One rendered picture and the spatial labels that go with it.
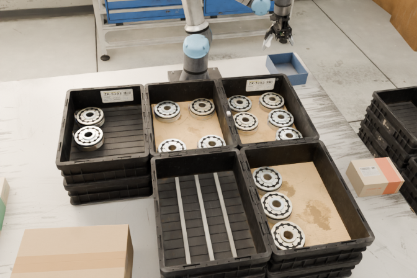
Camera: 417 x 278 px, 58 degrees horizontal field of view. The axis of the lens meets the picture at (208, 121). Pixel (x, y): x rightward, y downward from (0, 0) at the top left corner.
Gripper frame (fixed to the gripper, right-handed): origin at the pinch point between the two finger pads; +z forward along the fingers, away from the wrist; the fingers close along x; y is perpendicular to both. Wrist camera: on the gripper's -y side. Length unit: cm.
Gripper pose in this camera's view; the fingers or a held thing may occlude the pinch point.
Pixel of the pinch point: (277, 47)
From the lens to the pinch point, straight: 194.3
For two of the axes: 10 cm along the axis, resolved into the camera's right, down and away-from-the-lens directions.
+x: 9.8, -1.8, 1.1
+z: 0.5, 7.2, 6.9
